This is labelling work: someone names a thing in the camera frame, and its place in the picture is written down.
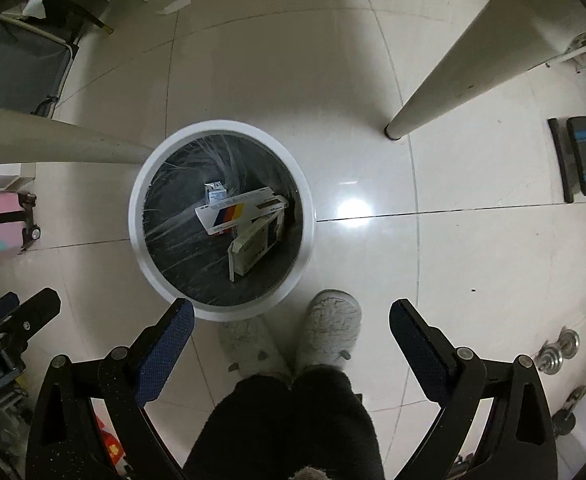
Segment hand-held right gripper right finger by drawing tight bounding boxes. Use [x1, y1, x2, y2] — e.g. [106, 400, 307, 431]
[389, 298, 559, 480]

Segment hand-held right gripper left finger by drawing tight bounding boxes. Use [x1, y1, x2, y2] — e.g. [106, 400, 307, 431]
[25, 298, 195, 480]

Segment white round trash bin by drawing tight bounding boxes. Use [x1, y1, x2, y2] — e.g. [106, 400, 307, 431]
[128, 119, 318, 322]

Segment person's grey fluffy slipper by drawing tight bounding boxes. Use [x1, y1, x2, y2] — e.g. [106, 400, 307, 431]
[219, 314, 286, 377]
[295, 289, 363, 367]

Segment red packet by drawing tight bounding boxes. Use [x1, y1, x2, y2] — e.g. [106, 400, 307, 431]
[94, 414, 126, 467]

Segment person's black trouser legs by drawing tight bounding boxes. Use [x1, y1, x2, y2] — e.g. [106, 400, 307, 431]
[180, 366, 387, 480]

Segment chrome dumbbell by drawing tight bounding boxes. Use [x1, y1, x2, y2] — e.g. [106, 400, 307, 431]
[536, 328, 580, 377]

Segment beige open cardboard box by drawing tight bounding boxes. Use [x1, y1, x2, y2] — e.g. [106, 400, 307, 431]
[227, 212, 285, 282]

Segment white box with colour stripes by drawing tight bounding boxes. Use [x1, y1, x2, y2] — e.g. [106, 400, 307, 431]
[194, 186, 289, 237]

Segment black bin liner bag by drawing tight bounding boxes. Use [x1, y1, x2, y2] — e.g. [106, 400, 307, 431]
[144, 132, 304, 307]

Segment beige table leg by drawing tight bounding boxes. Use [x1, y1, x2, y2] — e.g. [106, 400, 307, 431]
[0, 109, 155, 167]
[385, 0, 586, 141]

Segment small white carton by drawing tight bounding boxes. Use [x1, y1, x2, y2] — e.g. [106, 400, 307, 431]
[203, 180, 228, 206]

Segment white paper scrap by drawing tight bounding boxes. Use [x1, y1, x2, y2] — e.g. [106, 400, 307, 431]
[155, 0, 194, 15]

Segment white metal bracket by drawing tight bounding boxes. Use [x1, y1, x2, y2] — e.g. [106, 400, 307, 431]
[543, 30, 586, 74]

